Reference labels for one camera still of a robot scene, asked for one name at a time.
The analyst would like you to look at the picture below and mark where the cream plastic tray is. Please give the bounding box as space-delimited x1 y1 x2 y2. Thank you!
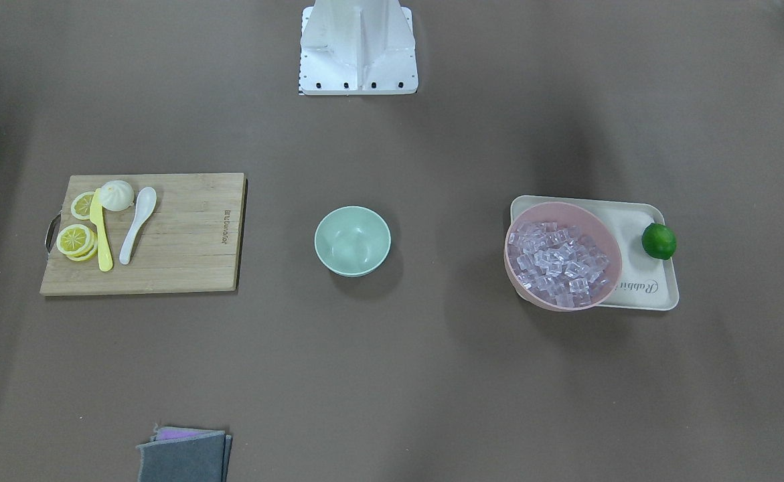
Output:
509 195 680 311

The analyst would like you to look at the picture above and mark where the pink bowl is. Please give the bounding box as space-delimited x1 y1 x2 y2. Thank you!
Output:
502 202 623 312

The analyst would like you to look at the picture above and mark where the pile of clear ice cubes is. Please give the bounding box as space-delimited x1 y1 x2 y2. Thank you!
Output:
505 222 613 309

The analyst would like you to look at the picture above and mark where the green lime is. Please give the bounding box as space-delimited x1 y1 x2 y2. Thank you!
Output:
641 223 677 260

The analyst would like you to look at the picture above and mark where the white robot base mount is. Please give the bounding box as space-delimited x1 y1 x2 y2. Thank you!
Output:
298 1 419 96

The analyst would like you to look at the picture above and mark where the upper lemon slice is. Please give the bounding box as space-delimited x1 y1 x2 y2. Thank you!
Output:
70 190 95 222

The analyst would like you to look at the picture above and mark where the mint green bowl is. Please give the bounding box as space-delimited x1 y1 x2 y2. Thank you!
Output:
314 206 392 277

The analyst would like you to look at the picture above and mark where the white steamed bun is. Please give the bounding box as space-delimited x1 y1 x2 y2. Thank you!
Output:
100 179 135 212

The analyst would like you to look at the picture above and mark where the purple cloth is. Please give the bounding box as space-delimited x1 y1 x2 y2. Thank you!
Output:
150 425 215 442

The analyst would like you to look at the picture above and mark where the lower lemon slice stack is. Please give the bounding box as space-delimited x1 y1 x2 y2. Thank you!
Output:
56 224 98 262

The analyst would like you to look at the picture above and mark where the white ceramic spoon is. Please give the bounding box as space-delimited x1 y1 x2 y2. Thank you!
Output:
119 186 158 265

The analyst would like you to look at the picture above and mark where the yellow plastic knife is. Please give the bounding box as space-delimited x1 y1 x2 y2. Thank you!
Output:
89 188 114 272

